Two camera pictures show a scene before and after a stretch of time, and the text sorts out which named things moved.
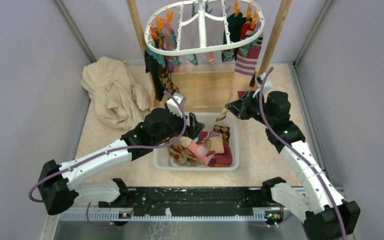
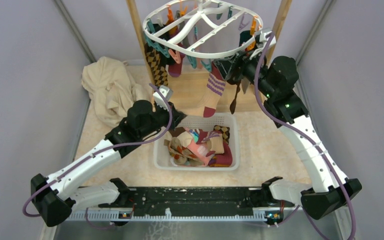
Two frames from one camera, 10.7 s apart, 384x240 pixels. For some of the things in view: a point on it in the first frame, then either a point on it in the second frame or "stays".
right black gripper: (239, 107) → (227, 66)
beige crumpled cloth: (118, 100) stays
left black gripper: (195, 126) → (178, 116)
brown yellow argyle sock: (225, 131) stays
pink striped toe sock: (215, 142) stays
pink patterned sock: (200, 150) stays
